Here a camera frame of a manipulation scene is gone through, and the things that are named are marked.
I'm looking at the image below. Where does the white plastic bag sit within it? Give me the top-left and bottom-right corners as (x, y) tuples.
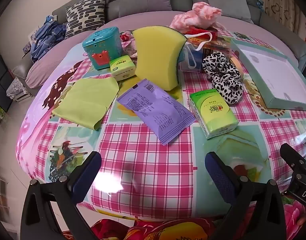
(7, 77), (31, 102)

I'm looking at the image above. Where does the small green tissue pack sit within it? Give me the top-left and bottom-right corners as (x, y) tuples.
(109, 55), (136, 82)

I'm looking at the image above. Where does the leopard print scrunchie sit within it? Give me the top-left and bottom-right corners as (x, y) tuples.
(202, 52), (244, 105)

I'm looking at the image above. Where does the teal plastic box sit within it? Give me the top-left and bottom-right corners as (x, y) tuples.
(82, 26), (123, 70)

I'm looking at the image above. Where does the teal cardboard tray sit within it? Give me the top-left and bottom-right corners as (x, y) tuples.
(229, 39), (306, 112)

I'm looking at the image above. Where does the grey pillow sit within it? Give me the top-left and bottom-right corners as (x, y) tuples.
(200, 0), (254, 23)

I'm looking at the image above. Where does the patterned curtain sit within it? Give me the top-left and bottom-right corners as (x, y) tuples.
(264, 0), (298, 32)

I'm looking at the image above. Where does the yellow-green cloth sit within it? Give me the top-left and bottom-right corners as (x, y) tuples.
(52, 77), (120, 130)

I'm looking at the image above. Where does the yellow sponge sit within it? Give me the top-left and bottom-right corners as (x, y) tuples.
(132, 26), (187, 92)

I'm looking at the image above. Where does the orange hair clip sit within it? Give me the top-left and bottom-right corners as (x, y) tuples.
(229, 56), (244, 79)

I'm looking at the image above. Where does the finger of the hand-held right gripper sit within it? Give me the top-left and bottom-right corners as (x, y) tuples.
(280, 143), (306, 172)

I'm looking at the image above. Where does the clear plastic box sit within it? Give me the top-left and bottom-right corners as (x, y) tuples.
(178, 29), (232, 73)

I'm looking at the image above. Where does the purple packet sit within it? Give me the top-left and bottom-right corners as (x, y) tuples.
(117, 79), (197, 145)

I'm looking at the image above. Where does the large green tissue pack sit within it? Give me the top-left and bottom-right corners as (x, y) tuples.
(189, 89), (239, 140)

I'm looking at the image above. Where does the pink checkered tablecloth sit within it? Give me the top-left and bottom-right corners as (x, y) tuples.
(16, 25), (306, 220)

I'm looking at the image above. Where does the black patterned pillow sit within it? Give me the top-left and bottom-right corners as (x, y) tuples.
(65, 0), (107, 32)

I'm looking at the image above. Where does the pink fluffy sock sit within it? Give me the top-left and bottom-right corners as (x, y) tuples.
(170, 2), (223, 30)

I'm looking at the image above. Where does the decorated tin box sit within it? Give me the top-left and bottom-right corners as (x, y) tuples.
(187, 36), (231, 58)

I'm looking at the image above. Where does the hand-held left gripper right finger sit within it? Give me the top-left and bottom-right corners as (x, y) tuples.
(205, 151), (287, 240)

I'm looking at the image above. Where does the blue plaid cloth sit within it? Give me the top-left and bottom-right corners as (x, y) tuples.
(31, 16), (67, 62)

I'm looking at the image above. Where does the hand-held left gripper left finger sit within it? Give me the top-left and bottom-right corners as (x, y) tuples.
(21, 151), (102, 240)

